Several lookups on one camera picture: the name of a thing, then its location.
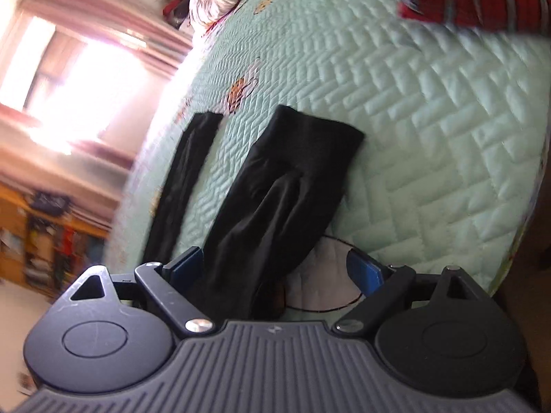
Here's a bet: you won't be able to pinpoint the green bee-print bedspread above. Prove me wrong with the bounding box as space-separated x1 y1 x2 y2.
103 0 543 315

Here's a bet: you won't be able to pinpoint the navy tote bag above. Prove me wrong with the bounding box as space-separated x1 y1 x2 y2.
30 191 72 218

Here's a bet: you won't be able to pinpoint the wooden bookshelf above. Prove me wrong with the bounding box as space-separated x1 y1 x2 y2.
0 181 108 297

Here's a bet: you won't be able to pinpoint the narrow black cloth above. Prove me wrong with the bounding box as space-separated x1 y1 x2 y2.
144 112 223 267

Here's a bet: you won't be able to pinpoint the thin black pants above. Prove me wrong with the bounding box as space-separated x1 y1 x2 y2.
201 104 366 319

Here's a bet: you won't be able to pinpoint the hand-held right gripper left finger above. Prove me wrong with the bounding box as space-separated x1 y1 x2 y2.
69 246 216 338

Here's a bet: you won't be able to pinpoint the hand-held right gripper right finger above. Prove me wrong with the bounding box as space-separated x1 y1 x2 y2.
333 248 491 335

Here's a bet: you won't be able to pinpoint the window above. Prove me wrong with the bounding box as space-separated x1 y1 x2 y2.
0 21 143 156

